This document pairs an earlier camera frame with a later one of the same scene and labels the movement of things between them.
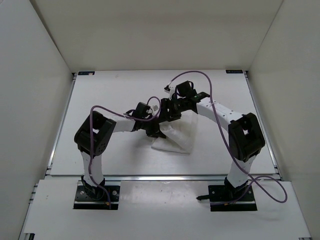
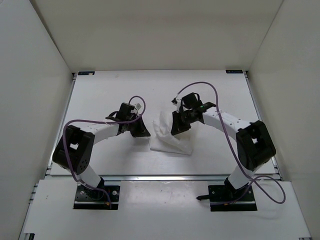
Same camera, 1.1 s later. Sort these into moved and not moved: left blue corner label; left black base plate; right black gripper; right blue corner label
Moved: right black gripper
Not moved: right blue corner label; left black base plate; left blue corner label
